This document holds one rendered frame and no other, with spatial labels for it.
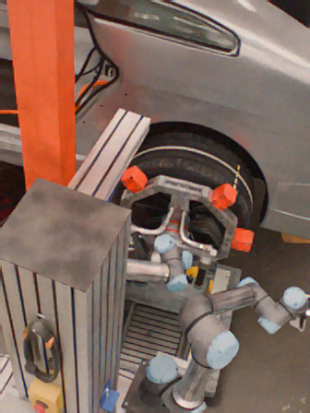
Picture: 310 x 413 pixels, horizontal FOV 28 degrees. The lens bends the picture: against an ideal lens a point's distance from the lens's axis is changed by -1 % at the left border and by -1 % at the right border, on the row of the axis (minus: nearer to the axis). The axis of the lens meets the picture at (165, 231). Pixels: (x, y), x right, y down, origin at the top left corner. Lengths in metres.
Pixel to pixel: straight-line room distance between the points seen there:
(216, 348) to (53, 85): 1.00
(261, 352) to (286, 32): 1.86
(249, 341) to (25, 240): 2.42
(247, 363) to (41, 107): 2.00
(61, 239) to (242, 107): 1.42
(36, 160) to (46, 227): 1.01
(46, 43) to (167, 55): 0.70
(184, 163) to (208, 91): 0.35
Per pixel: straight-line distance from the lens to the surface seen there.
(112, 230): 1.44
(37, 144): 2.37
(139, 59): 2.64
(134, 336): 3.53
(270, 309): 2.32
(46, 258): 1.39
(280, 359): 3.67
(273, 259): 4.03
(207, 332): 1.98
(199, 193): 2.76
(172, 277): 2.32
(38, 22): 2.02
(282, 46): 2.56
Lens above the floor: 3.17
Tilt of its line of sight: 52 degrees down
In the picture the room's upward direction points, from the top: 9 degrees clockwise
